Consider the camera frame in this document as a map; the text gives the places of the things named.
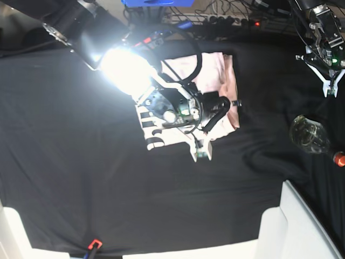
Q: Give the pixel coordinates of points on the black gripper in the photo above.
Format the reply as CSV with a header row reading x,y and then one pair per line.
x,y
214,108
326,67

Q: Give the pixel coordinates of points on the pink T-shirt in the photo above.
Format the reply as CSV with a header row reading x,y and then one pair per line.
x,y
145,105

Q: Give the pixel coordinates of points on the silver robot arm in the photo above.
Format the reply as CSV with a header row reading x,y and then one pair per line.
x,y
319,28

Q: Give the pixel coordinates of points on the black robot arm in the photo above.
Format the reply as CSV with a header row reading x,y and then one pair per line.
x,y
131,74

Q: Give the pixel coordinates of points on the clear glass bottle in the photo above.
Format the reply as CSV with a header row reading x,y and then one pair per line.
x,y
312,137

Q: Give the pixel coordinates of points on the red and blue clamp tool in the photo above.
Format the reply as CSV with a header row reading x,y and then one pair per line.
x,y
157,38

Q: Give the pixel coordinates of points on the black table cloth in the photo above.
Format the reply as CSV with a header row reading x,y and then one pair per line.
x,y
74,162

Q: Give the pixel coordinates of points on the red clamp at table front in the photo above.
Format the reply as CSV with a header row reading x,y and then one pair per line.
x,y
92,249

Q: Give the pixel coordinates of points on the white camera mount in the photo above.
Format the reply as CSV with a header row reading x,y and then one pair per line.
x,y
178,114
323,78

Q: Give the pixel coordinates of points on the blue plastic mount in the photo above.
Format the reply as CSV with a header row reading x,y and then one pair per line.
x,y
154,3

